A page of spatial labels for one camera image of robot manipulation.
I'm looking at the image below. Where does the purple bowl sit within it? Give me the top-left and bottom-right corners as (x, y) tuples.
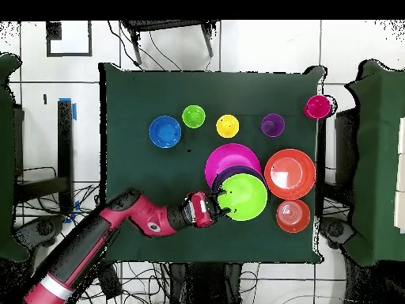
(210, 165), (267, 195)

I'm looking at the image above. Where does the green bowl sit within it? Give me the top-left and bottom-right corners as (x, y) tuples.
(216, 173), (269, 222)

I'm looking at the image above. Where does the large pink bowl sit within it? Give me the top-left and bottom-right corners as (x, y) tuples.
(204, 142), (263, 191)

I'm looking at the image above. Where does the large orange bowl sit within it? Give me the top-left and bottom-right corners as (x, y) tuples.
(263, 148), (316, 200)

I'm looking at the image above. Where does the yellow cup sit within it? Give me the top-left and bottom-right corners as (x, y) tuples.
(215, 114), (240, 139)

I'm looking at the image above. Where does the small orange bowl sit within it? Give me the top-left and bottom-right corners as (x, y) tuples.
(275, 199), (312, 234)

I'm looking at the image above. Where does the green cup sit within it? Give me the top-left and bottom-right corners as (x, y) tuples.
(182, 104), (206, 129)

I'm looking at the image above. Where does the blue bowl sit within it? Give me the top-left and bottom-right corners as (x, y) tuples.
(149, 116), (183, 149)

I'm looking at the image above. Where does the purple cup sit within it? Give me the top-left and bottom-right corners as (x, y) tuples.
(260, 112), (286, 139)

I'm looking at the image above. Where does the dark green tablecloth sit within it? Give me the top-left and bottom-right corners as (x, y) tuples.
(98, 62), (327, 265)

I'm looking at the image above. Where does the black power box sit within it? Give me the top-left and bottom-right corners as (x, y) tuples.
(96, 262), (123, 300)

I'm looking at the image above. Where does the pink cup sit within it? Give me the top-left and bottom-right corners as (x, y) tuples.
(303, 94), (333, 120)

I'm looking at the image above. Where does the blue tape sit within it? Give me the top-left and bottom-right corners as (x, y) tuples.
(58, 97), (78, 121)

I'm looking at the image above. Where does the green cloth side table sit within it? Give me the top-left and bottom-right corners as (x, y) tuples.
(0, 53), (31, 263)
(343, 59), (405, 268)

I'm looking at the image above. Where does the black stool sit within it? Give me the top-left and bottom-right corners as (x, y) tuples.
(120, 20), (220, 67)

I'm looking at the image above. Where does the black metal post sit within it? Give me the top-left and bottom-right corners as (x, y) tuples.
(316, 118), (327, 216)

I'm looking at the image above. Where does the tangle of cables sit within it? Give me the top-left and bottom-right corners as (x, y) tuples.
(13, 165), (178, 304)

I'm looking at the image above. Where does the black metal frame beam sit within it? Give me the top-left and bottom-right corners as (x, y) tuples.
(13, 99), (74, 214)

